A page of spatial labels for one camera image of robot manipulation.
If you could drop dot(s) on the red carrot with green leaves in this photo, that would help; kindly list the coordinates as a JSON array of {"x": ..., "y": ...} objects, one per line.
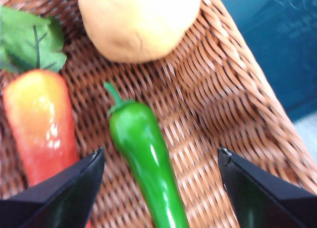
[{"x": 37, "y": 109}]

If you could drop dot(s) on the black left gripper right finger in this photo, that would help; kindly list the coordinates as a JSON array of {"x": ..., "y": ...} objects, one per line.
[{"x": 260, "y": 195}]

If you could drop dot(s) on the green chili pepper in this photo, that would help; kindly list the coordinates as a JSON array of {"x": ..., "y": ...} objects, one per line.
[{"x": 146, "y": 148}]

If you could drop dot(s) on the tan potato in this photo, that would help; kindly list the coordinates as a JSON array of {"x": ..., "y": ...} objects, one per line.
[{"x": 138, "y": 24}]

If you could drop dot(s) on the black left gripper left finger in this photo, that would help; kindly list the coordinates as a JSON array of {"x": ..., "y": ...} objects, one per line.
[{"x": 59, "y": 198}]

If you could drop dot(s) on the brown wicker basket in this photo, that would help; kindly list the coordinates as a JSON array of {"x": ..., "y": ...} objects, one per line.
[{"x": 210, "y": 101}]

